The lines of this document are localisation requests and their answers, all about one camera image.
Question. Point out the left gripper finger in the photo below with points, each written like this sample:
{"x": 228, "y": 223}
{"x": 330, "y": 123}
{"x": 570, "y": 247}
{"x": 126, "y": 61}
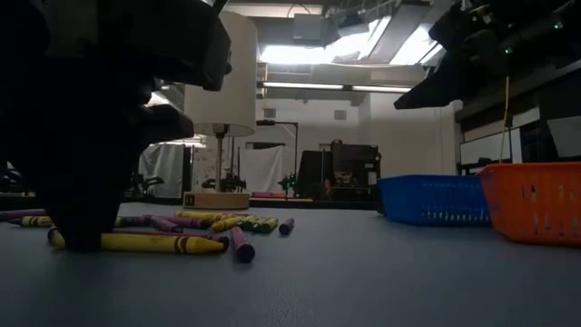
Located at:
{"x": 84, "y": 213}

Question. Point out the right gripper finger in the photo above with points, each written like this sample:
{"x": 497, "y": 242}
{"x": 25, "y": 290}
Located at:
{"x": 431, "y": 88}

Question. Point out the yellow crayon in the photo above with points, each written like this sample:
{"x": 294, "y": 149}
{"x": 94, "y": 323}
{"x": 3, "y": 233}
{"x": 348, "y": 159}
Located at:
{"x": 199, "y": 215}
{"x": 227, "y": 224}
{"x": 159, "y": 244}
{"x": 36, "y": 221}

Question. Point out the small black robot arm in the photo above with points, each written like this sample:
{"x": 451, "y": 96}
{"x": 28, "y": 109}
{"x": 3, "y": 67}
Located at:
{"x": 227, "y": 184}

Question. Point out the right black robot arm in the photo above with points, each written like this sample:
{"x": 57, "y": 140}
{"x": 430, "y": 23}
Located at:
{"x": 544, "y": 41}

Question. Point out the whiteboard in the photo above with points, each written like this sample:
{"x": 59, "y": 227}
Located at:
{"x": 485, "y": 147}

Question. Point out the white hanging sheet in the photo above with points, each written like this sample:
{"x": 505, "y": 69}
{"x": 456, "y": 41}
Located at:
{"x": 265, "y": 168}
{"x": 165, "y": 168}

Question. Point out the black cabinet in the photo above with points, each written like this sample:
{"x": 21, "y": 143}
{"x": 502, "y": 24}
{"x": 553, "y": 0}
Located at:
{"x": 358, "y": 163}

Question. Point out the blue plastic basket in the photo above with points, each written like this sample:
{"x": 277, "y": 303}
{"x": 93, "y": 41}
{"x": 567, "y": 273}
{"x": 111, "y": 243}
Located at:
{"x": 431, "y": 200}

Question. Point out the ceiling light strip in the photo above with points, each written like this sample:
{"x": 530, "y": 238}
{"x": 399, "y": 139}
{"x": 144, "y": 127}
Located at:
{"x": 304, "y": 86}

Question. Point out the orange plastic basket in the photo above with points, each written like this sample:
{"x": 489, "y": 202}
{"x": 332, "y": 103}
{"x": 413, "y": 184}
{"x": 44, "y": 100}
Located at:
{"x": 526, "y": 204}

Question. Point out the table lamp white shade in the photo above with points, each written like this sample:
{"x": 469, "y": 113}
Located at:
{"x": 236, "y": 91}

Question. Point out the black table frame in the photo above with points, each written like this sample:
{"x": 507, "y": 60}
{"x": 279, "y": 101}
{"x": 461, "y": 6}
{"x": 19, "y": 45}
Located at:
{"x": 318, "y": 204}

